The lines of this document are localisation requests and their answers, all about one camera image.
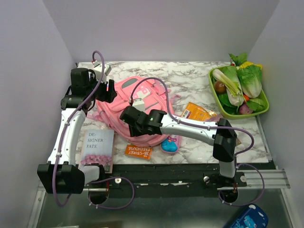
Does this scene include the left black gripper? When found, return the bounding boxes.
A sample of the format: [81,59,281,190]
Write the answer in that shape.
[85,73,118,103]

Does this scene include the pink student backpack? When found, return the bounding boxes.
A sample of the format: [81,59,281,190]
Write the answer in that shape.
[87,76,179,147]

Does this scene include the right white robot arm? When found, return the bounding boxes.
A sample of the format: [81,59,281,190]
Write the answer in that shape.
[120,106,237,186]

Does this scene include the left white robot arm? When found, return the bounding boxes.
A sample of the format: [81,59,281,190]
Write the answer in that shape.
[37,65,117,194]

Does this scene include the orange Treehouse book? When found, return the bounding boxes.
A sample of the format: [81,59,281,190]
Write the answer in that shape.
[124,144,153,160]

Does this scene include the pink cat pencil case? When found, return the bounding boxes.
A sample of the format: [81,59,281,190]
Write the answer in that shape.
[161,134,181,154]

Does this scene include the Designer Fate flower book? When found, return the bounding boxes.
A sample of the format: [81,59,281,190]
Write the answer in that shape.
[79,129,114,173]

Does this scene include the orange card packet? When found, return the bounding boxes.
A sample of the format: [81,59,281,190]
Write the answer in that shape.
[181,102,217,121]

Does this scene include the brown illustrated notebook packet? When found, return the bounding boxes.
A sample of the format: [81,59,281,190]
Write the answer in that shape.
[206,114,241,146]

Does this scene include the brown round fruit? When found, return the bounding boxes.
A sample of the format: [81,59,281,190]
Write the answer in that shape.
[213,81,226,94]

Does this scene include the green vegetable tray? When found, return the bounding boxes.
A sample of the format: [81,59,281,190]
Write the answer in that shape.
[208,66,269,120]

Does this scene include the purple pink radish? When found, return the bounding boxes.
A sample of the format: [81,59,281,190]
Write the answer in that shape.
[238,103,253,115]

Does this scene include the green lettuce head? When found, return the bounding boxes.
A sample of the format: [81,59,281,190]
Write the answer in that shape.
[237,65,262,98]

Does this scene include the blue dinosaur pencil case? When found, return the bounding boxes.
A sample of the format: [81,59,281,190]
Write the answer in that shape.
[224,204,269,228]

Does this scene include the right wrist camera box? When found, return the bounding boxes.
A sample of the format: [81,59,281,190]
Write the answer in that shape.
[132,98,145,112]

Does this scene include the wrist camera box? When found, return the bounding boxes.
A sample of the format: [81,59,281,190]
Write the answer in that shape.
[132,98,145,112]
[92,61,112,83]

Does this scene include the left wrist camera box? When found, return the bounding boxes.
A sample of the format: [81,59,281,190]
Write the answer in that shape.
[92,61,112,83]

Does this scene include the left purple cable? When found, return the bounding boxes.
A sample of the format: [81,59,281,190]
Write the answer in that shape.
[51,50,135,210]

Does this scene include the purple cable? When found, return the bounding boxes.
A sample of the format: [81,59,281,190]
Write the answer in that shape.
[129,77,266,207]
[51,50,135,210]

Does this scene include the black mounting rail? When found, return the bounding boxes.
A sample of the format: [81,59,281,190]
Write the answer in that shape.
[84,164,246,198]

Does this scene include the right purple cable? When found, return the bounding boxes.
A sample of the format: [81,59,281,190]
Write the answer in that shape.
[129,77,266,207]

